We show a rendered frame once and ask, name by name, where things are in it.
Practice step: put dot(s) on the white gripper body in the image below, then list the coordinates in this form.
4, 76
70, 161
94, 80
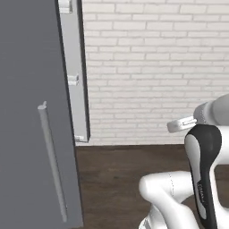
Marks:
178, 125

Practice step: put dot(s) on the light grey open fridge door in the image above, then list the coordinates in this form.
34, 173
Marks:
75, 53

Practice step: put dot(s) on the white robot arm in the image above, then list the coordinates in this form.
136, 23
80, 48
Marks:
205, 167

